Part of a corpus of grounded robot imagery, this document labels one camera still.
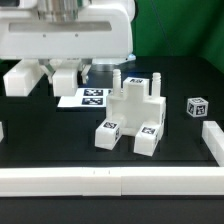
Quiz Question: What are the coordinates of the white front rail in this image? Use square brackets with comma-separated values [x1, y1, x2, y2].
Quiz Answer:
[0, 167, 224, 197]

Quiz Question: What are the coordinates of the white chair back frame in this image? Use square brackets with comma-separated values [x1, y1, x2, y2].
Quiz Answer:
[3, 59, 79, 96]

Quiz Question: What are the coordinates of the white left rail stub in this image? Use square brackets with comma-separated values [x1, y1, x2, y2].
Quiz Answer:
[0, 121, 4, 142]

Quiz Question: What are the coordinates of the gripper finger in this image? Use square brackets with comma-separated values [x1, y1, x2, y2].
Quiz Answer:
[79, 59, 92, 84]
[39, 59, 55, 84]

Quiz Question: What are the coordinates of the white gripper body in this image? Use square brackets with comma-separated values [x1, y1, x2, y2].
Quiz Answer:
[0, 6, 133, 59]

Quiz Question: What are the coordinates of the white marker base plate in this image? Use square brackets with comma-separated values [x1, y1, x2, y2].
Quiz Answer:
[58, 88, 112, 108]

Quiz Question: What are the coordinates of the white chair seat part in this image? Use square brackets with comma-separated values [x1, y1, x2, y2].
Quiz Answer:
[106, 69, 166, 135]

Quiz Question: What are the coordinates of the white right rail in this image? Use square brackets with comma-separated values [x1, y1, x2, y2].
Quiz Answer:
[202, 121, 224, 167]

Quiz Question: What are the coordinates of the white rail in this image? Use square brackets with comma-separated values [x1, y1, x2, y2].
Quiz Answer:
[0, 167, 224, 197]
[202, 121, 224, 167]

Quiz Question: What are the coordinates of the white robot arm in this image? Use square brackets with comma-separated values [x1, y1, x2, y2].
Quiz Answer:
[0, 0, 136, 87]

